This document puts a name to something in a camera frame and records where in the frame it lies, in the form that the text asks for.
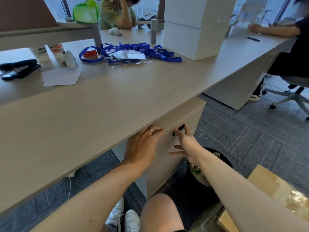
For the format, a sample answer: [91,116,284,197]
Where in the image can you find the person's left hand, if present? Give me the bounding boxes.
[124,125,165,167]

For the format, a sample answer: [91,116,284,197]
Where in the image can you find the person's right hand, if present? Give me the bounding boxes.
[170,125,206,165]

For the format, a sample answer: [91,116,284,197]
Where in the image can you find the beige drawer cabinet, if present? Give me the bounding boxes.
[112,97,207,200]

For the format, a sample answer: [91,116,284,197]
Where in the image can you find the person's right forearm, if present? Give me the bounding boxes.
[194,145,309,232]

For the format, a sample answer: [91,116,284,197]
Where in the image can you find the person's left forearm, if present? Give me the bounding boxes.
[30,158,155,232]

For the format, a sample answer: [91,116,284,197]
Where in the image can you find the black drawer lock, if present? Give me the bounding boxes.
[172,124,186,137]

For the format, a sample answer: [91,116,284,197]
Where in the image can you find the white and green trash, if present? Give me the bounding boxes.
[189,152,221,188]

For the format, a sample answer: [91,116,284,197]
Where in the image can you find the black trash bin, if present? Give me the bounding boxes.
[185,147,234,208]

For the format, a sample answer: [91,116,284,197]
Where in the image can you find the clear plastic sleeves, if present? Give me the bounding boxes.
[108,60,143,68]

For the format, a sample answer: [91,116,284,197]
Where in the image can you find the stack of white badge cards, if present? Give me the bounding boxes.
[111,50,147,61]

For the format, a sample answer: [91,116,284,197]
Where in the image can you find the person's bare leg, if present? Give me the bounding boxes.
[140,193,185,232]

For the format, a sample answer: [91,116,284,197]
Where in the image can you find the tall white box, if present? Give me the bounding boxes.
[163,20,233,61]
[163,0,238,29]

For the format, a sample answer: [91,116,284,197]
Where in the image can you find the white sneaker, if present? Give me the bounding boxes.
[105,197,125,232]
[124,209,140,232]

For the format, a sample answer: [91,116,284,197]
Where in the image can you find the brown cardboard box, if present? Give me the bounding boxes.
[217,165,309,232]

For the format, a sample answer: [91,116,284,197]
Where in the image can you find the small red card box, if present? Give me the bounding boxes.
[84,47,99,58]

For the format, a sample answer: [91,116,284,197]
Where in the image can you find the white paper sheets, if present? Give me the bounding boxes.
[41,67,84,88]

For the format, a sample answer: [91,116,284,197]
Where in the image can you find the black headphones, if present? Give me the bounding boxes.
[137,14,158,30]

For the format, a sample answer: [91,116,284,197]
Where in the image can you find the white office chair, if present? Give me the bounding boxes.
[262,76,309,120]

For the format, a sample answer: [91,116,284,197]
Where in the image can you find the red printed paper cup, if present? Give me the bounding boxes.
[48,43,65,60]

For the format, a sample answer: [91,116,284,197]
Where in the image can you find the green plastic bag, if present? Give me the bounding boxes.
[72,0,100,24]

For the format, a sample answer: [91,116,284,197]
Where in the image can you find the white paper cup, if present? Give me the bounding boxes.
[30,47,51,62]

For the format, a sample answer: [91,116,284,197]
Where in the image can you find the gray desk shelf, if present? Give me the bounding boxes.
[0,20,103,48]

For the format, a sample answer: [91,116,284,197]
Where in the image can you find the black stapler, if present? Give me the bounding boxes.
[0,59,41,81]

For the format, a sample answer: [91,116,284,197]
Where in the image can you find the pile of blue lanyards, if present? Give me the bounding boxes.
[79,42,183,64]

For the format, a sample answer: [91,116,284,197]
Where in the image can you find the gray metal post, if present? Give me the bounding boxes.
[150,18,165,48]

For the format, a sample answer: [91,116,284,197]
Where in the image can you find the white cable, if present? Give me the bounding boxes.
[67,175,73,201]

